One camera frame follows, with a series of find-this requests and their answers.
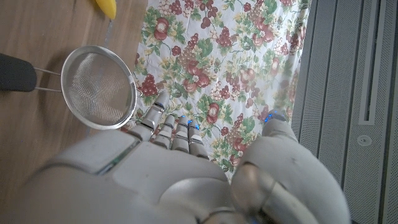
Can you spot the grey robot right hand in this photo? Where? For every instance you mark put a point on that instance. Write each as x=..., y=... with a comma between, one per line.
x=155, y=180

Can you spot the yellow toy banana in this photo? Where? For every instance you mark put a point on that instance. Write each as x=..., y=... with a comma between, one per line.
x=107, y=7

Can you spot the floral fruit print backdrop cloth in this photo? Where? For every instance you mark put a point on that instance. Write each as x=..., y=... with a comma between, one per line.
x=224, y=71

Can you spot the grey perforated wall panel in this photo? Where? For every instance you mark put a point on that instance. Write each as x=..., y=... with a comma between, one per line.
x=351, y=109

